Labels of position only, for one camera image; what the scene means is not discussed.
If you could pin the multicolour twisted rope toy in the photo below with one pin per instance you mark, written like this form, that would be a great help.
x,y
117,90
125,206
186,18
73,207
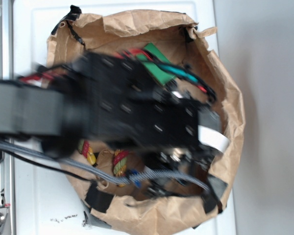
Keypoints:
x,y
119,159

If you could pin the green rectangular block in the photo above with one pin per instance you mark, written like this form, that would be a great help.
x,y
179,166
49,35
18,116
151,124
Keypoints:
x,y
161,76

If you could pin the brown paper bag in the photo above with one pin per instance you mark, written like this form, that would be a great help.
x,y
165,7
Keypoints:
x,y
175,35

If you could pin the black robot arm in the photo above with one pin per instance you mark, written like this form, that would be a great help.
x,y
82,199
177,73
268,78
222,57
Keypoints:
x,y
113,100

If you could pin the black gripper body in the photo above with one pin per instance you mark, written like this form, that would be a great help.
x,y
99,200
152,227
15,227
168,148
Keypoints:
x,y
186,156

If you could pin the metal frame rail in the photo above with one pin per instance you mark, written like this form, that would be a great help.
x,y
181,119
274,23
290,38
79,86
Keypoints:
x,y
7,173

